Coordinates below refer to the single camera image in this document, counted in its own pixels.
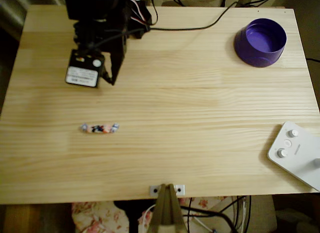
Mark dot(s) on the metal camera mast profile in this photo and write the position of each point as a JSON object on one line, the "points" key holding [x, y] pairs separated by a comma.
{"points": [[166, 213]]}

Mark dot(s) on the floral patterned cloth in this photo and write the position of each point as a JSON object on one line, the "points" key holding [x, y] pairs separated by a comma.
{"points": [[95, 218]]}

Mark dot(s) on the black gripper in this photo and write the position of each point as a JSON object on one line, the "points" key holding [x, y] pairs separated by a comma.
{"points": [[117, 60]]}

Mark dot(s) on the silver metal angle bracket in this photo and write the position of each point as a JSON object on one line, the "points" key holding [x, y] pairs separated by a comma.
{"points": [[154, 190], [180, 189]]}

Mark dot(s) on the purple plastic bowl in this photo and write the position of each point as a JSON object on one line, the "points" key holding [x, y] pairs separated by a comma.
{"points": [[260, 40]]}

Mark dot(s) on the candy white blue red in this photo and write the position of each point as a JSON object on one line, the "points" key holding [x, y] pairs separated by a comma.
{"points": [[98, 128]]}

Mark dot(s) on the beige seat cushion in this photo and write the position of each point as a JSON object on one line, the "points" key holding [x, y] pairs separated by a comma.
{"points": [[262, 213]]}

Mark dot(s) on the grey folded fabric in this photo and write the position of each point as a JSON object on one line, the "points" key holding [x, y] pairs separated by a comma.
{"points": [[10, 15]]}

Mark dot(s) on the white lamp base with knobs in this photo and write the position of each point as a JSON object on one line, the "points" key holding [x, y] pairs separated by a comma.
{"points": [[295, 153]]}

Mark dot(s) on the black box camera with label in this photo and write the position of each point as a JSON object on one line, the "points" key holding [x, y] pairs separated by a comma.
{"points": [[82, 75]]}

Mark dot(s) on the black camera mount joint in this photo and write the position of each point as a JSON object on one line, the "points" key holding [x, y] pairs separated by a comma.
{"points": [[85, 33]]}

